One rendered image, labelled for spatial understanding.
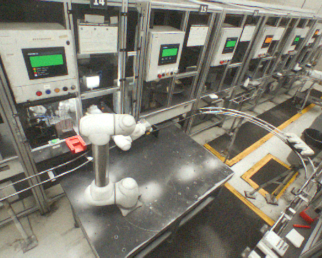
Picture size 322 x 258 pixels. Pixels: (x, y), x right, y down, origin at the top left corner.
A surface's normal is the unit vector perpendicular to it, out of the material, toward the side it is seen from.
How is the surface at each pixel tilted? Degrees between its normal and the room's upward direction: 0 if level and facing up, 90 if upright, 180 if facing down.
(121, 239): 0
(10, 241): 0
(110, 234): 0
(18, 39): 90
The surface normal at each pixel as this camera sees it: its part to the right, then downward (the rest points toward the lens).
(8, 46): 0.63, 0.54
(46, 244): 0.15, -0.78
